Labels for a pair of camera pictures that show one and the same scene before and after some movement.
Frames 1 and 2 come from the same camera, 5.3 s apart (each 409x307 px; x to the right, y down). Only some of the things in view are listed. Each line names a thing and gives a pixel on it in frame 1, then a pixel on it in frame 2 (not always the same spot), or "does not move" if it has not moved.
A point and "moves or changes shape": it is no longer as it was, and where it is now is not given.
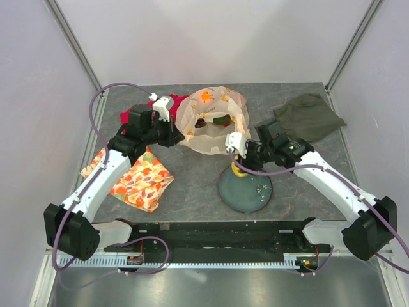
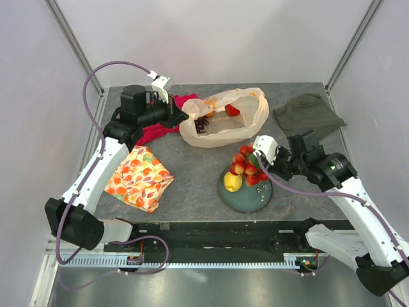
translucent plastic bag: (204, 118) moves or changes shape
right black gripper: (247, 162) -> (275, 167)
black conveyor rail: (219, 238) does not move
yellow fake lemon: (236, 171) -> (232, 182)
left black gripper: (174, 136) -> (174, 116)
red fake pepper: (225, 120) -> (231, 110)
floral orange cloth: (142, 185) does not move
